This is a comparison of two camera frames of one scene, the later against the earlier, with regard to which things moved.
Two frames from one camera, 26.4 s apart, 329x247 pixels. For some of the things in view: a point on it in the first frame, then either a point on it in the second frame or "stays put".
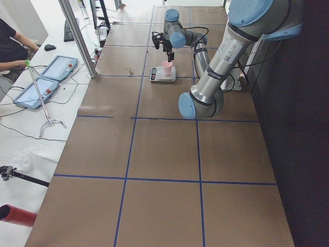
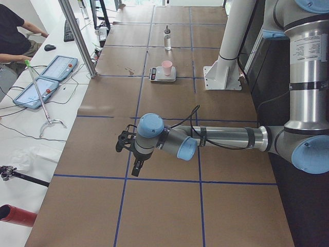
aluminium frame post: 80,41 stays put
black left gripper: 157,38 → 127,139
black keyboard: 68,34 stays put
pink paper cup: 167,66 stays put
